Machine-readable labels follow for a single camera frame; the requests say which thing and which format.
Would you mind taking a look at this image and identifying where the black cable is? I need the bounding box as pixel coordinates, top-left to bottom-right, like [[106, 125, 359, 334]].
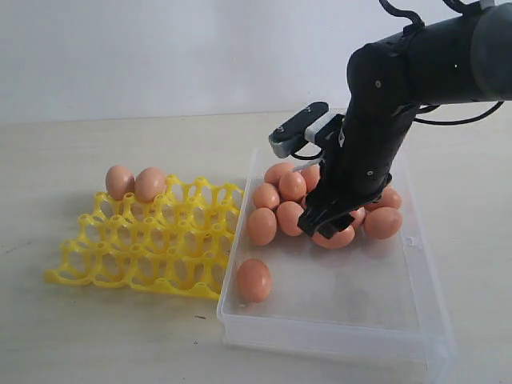
[[378, 0, 506, 126]]

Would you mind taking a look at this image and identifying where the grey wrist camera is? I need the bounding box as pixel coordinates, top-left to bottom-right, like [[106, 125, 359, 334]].
[[269, 102, 329, 158]]

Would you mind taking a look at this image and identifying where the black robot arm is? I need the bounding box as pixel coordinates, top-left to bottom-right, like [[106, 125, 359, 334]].
[[298, 1, 511, 238]]

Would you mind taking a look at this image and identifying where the clear plastic container box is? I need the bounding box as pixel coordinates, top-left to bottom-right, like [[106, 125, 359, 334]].
[[217, 149, 456, 383]]

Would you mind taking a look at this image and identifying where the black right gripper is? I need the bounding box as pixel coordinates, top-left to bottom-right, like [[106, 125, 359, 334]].
[[298, 111, 412, 238]]

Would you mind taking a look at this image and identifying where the yellow plastic egg tray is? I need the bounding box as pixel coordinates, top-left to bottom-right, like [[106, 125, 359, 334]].
[[44, 174, 244, 300]]

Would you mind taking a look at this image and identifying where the brown egg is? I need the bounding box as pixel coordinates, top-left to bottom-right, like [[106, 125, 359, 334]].
[[350, 206, 366, 230], [105, 165, 135, 201], [237, 258, 273, 302], [364, 186, 402, 211], [134, 167, 166, 202], [278, 171, 306, 202], [300, 164, 320, 193], [363, 207, 403, 240], [312, 225, 356, 250], [247, 207, 277, 246], [264, 162, 294, 186], [253, 182, 280, 210], [276, 201, 304, 237]]

